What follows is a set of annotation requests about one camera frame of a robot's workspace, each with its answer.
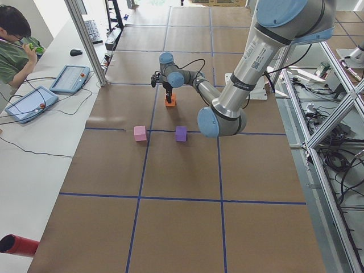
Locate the red cylinder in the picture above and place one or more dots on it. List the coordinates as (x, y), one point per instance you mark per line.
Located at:
(17, 245)

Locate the person in green shirt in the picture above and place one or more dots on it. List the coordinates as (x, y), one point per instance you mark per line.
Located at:
(17, 60)

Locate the black computer mouse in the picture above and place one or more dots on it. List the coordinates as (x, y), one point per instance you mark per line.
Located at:
(75, 52)

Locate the orange foam cube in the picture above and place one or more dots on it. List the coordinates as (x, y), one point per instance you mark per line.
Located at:
(173, 103)

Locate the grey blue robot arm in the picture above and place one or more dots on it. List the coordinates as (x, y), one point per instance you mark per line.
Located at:
(278, 24)

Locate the purple foam cube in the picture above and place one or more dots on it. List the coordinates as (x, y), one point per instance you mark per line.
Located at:
(181, 134)

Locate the black keyboard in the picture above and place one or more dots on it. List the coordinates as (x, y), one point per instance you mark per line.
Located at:
(93, 32)

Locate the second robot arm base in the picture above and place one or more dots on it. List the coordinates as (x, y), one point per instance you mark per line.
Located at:
(352, 58)

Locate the pink foam cube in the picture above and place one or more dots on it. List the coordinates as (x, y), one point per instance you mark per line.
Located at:
(140, 133)

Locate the blue tape line lengthwise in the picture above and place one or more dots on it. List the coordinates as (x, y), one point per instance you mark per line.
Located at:
(149, 131)

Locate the far blue teach pendant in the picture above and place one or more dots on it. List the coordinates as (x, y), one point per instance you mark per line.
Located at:
(70, 79)

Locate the green handheld object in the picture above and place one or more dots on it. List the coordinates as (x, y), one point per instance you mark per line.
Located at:
(38, 49)

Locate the near blue teach pendant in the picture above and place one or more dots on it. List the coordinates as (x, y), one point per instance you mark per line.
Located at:
(32, 105)

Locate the blue tape line crosswise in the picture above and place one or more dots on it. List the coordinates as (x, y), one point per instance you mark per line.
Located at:
(182, 199)

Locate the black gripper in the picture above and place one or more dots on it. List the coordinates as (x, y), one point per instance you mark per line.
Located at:
(168, 89)

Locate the aluminium frame rack right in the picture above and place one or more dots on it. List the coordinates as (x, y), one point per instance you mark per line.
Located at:
(324, 103)

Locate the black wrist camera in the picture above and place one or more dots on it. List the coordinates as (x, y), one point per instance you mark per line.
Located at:
(156, 78)

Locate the blue teach pendant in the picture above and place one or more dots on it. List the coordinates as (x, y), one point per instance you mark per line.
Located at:
(70, 79)
(32, 105)

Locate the aluminium frame post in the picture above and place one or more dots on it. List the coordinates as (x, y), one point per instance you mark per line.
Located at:
(77, 18)

